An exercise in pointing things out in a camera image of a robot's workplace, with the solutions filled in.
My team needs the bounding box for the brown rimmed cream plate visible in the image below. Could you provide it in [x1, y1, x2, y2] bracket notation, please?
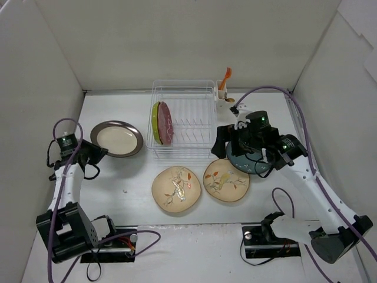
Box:
[90, 120, 144, 158]

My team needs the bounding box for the pink polka dot plate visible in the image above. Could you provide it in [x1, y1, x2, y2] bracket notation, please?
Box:
[157, 101, 174, 146]

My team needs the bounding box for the green polka dot plate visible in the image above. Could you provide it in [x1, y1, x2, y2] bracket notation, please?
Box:
[151, 101, 162, 144]

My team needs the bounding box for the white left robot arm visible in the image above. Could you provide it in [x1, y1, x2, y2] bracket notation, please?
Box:
[36, 134, 118, 264]

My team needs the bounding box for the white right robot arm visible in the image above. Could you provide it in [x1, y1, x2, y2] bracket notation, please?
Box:
[211, 111, 373, 264]

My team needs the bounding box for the dark teal plate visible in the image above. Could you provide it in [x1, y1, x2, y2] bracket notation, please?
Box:
[226, 142, 272, 175]

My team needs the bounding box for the white cutlery holder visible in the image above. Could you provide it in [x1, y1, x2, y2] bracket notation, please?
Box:
[215, 80, 228, 108]

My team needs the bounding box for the beige bird plate right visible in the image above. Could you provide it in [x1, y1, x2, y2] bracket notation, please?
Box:
[203, 159, 250, 202]

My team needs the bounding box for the beige bird plate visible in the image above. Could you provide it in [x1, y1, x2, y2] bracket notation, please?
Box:
[203, 159, 250, 202]
[151, 166, 201, 213]

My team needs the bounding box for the orange plastic fork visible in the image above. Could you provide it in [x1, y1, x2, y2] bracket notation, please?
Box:
[219, 67, 232, 90]

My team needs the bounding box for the beige bird plate left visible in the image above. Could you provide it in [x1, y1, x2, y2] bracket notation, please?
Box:
[151, 166, 201, 213]

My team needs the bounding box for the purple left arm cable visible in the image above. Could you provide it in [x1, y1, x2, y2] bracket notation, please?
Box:
[47, 118, 161, 283]

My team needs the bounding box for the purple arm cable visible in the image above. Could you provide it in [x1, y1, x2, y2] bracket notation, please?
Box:
[235, 85, 377, 283]
[47, 118, 161, 283]

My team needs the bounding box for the white wire dish rack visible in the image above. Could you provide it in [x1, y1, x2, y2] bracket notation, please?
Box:
[147, 80, 217, 159]

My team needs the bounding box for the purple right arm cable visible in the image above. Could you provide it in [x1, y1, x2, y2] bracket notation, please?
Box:
[235, 85, 377, 283]

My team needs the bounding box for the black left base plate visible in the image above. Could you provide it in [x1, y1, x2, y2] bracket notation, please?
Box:
[79, 236, 137, 264]

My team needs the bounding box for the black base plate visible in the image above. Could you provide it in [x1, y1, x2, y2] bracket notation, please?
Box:
[241, 225, 301, 262]
[79, 236, 137, 264]

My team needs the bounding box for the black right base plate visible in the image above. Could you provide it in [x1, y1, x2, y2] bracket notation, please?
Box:
[241, 225, 301, 262]

